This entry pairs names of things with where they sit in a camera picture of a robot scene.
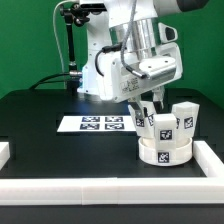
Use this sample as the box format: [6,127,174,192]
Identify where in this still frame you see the white round stool seat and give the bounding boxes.
[138,138,193,167]

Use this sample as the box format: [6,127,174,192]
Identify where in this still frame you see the grey cable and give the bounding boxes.
[52,0,76,74]

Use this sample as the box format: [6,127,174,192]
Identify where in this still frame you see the white fence wall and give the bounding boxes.
[0,142,10,170]
[193,141,224,178]
[0,178,224,205]

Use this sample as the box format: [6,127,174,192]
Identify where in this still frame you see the white front fence wall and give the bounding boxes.
[0,178,224,205]

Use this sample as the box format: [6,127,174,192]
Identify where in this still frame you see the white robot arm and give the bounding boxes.
[80,0,209,119]

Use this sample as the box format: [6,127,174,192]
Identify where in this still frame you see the black cables on table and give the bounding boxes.
[29,71,83,90]

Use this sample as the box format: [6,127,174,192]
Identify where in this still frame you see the black camera stand pole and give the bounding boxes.
[60,3,89,71]

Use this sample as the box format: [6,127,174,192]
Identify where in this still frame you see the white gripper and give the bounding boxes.
[95,44,175,119]

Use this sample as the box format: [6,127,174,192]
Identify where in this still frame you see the white marker sheet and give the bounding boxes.
[57,115,135,133]

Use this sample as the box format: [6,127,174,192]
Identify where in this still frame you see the white right fence wall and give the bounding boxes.
[193,141,224,178]

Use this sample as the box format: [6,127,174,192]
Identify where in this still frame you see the white left fence wall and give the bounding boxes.
[0,142,10,170]

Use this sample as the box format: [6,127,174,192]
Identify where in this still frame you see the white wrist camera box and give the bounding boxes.
[138,23,180,83]

